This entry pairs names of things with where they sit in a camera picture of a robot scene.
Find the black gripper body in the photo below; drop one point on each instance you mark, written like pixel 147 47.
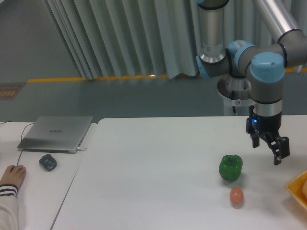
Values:
pixel 263 126

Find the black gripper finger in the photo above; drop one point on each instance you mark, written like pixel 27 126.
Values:
pixel 255 140
pixel 279 146

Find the white striped sleeve forearm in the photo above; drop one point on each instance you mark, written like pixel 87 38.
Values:
pixel 8 207

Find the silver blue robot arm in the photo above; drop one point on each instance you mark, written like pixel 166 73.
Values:
pixel 263 67

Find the green bell pepper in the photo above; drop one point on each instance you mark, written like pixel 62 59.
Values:
pixel 230 167

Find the person's hand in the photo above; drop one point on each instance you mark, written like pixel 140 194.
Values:
pixel 14 175

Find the yellow tray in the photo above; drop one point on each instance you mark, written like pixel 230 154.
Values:
pixel 297 187

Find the brown egg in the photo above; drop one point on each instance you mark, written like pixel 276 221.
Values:
pixel 236 196

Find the pale green curtain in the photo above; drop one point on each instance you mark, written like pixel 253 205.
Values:
pixel 171 37

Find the silver laptop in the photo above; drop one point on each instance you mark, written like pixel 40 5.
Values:
pixel 58 134

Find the black small device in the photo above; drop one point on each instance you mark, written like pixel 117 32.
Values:
pixel 48 162

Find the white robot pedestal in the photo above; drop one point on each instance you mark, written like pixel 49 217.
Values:
pixel 235 93

